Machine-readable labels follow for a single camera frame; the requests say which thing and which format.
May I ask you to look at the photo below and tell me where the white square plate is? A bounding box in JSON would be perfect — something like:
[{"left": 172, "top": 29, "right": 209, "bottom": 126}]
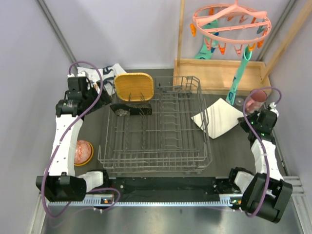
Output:
[{"left": 191, "top": 98, "right": 243, "bottom": 139}]

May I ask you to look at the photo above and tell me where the pink ceramic mug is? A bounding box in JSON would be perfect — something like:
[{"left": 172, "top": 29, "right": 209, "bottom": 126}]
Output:
[{"left": 245, "top": 90, "right": 267, "bottom": 114}]

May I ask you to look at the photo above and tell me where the black floral square plate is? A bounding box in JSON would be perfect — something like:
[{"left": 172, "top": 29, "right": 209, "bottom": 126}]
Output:
[{"left": 110, "top": 102, "right": 153, "bottom": 117}]

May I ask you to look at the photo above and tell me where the yellow woven-pattern plate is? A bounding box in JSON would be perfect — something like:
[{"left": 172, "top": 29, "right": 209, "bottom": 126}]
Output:
[{"left": 114, "top": 73, "right": 154, "bottom": 102}]

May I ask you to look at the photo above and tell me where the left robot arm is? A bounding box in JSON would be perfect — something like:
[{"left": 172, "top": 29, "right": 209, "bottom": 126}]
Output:
[{"left": 36, "top": 75, "right": 112, "bottom": 202}]

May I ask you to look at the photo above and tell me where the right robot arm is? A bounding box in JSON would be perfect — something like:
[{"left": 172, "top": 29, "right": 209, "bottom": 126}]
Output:
[{"left": 227, "top": 108, "right": 293, "bottom": 223}]

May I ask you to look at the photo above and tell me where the clear glass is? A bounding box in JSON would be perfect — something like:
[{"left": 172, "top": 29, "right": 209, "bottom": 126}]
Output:
[{"left": 234, "top": 97, "right": 244, "bottom": 106}]

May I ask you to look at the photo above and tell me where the white printed cloth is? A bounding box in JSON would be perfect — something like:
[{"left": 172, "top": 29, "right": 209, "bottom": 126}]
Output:
[{"left": 78, "top": 63, "right": 126, "bottom": 96}]

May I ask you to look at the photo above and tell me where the red patterned bowl yellow rim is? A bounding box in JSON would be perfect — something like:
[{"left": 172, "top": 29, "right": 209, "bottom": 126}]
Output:
[{"left": 74, "top": 140, "right": 94, "bottom": 166}]

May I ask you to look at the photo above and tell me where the teal patterned sock front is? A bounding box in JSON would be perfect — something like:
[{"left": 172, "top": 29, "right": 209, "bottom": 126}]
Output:
[{"left": 226, "top": 46, "right": 252, "bottom": 105}]

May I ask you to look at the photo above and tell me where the teal patterned sock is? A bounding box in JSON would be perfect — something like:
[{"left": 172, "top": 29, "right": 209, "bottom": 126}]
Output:
[
  {"left": 226, "top": 46, "right": 252, "bottom": 105},
  {"left": 194, "top": 19, "right": 220, "bottom": 60}
]

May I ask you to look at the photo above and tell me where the teal patterned sock back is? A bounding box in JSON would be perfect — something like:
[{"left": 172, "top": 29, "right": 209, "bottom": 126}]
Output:
[{"left": 194, "top": 19, "right": 220, "bottom": 60}]

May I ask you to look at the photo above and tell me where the pink round clothes hanger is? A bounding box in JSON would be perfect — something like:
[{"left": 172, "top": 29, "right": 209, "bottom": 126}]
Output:
[{"left": 190, "top": 0, "right": 272, "bottom": 56}]

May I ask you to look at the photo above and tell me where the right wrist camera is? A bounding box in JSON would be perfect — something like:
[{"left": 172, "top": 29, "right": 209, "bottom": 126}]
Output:
[{"left": 267, "top": 102, "right": 279, "bottom": 115}]

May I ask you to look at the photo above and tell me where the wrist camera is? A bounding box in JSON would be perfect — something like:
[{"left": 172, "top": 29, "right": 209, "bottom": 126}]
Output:
[
  {"left": 77, "top": 71, "right": 89, "bottom": 78},
  {"left": 267, "top": 102, "right": 279, "bottom": 115}
]

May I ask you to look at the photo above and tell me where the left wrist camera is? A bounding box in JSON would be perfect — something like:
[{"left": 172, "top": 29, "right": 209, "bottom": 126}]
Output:
[{"left": 77, "top": 71, "right": 89, "bottom": 78}]

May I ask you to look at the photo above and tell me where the wooden tray frame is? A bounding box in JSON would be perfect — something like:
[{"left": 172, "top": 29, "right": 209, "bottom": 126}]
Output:
[{"left": 173, "top": 0, "right": 312, "bottom": 95}]

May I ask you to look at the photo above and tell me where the grey wire dish rack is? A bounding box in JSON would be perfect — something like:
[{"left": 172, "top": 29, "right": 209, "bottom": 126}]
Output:
[{"left": 97, "top": 76, "right": 212, "bottom": 174}]

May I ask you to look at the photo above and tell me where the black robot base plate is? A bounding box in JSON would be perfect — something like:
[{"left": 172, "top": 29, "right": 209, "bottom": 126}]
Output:
[{"left": 99, "top": 177, "right": 232, "bottom": 202}]

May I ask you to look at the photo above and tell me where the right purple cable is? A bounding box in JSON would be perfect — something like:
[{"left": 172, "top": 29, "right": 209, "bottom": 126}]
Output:
[{"left": 231, "top": 87, "right": 283, "bottom": 217}]

